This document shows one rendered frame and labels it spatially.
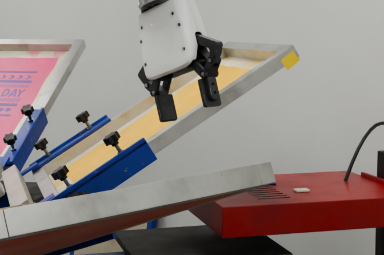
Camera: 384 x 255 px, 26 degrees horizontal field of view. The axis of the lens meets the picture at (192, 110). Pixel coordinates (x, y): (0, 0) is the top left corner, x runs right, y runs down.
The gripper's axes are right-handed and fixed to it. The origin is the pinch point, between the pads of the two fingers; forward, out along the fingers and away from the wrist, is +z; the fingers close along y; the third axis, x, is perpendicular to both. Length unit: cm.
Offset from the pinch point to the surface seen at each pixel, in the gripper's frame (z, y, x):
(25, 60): -57, -194, 110
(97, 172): 0, -87, 50
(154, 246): 23, -109, 83
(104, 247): 26, -272, 190
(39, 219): 11.1, -11.6, -20.7
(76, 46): -58, -176, 123
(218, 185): 11.5, -11.6, 14.5
